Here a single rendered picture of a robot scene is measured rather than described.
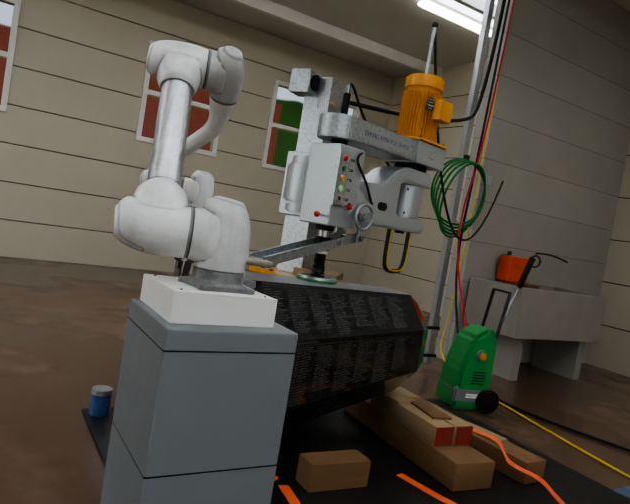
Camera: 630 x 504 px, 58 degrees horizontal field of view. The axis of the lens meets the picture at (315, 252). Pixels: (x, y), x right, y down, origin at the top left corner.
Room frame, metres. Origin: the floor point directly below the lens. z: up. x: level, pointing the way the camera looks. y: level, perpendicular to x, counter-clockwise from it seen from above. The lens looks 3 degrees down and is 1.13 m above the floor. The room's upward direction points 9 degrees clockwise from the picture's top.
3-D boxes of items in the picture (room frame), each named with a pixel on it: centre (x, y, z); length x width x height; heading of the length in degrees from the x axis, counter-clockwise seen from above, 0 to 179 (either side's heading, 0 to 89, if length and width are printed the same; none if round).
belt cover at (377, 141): (3.24, -0.28, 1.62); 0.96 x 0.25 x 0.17; 136
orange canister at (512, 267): (5.66, -2.03, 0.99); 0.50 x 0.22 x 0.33; 122
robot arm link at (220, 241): (1.71, 0.29, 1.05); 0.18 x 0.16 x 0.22; 107
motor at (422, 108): (3.46, -0.50, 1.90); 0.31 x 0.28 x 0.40; 46
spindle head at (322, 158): (3.05, -0.09, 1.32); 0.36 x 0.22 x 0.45; 136
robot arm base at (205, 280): (1.72, 0.26, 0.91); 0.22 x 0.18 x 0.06; 126
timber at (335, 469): (2.41, -0.24, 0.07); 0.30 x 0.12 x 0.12; 119
